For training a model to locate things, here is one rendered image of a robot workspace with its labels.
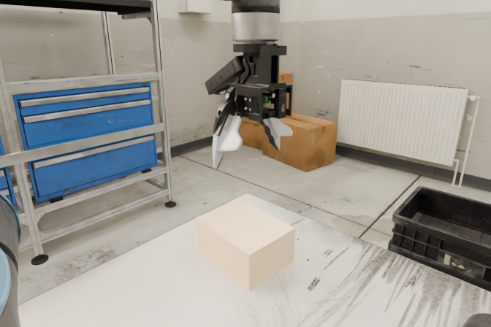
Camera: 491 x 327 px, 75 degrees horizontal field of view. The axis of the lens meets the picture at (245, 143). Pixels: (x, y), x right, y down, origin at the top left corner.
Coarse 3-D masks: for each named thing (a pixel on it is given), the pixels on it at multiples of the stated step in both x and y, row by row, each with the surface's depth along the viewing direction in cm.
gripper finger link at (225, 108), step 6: (228, 96) 52; (222, 102) 52; (228, 102) 51; (222, 108) 51; (228, 108) 51; (234, 108) 52; (216, 114) 52; (222, 114) 51; (228, 114) 52; (234, 114) 52; (216, 120) 52; (222, 120) 52; (216, 126) 52; (222, 126) 51; (216, 132) 52
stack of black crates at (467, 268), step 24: (432, 192) 118; (408, 216) 113; (432, 216) 120; (456, 216) 114; (480, 216) 109; (408, 240) 100; (432, 240) 95; (456, 240) 89; (480, 240) 105; (432, 264) 95; (456, 264) 91; (480, 264) 87
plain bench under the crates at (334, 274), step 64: (128, 256) 64; (192, 256) 64; (320, 256) 64; (384, 256) 64; (64, 320) 50; (128, 320) 50; (192, 320) 50; (256, 320) 50; (320, 320) 50; (384, 320) 50; (448, 320) 50
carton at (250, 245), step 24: (216, 216) 65; (240, 216) 65; (264, 216) 65; (216, 240) 60; (240, 240) 57; (264, 240) 57; (288, 240) 60; (216, 264) 62; (240, 264) 56; (264, 264) 57; (288, 264) 62
